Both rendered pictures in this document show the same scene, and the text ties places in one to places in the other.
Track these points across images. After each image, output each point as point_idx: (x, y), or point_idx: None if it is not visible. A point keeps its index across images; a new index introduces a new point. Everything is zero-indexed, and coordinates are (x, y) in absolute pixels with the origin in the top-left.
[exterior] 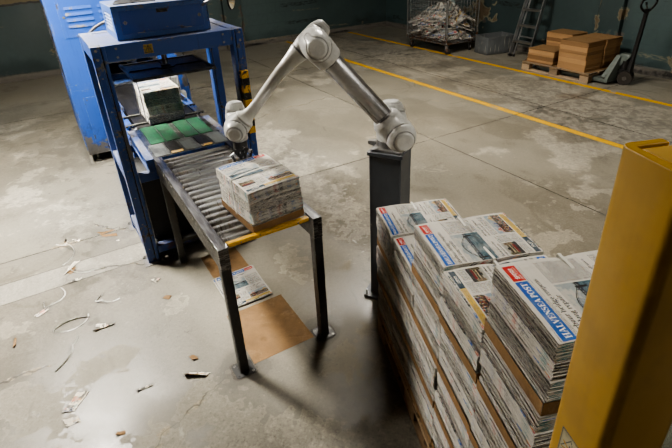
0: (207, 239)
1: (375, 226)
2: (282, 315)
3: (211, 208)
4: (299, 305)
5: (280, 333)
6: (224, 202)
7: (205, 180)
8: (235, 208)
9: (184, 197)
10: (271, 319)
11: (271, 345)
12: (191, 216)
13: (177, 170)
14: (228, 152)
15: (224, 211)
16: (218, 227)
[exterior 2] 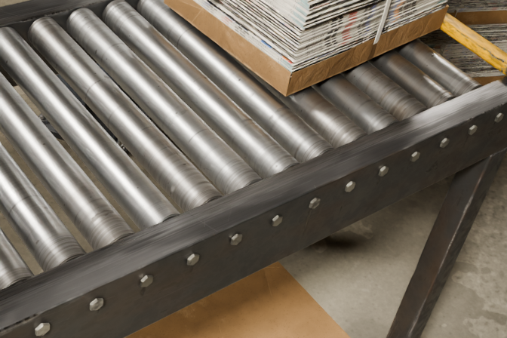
0: (474, 125)
1: None
2: (192, 313)
3: (301, 127)
4: None
5: (259, 311)
6: (312, 67)
7: (27, 181)
8: (383, 24)
9: (213, 221)
10: (209, 336)
11: (302, 327)
12: (332, 195)
13: None
14: None
15: (317, 94)
16: (417, 100)
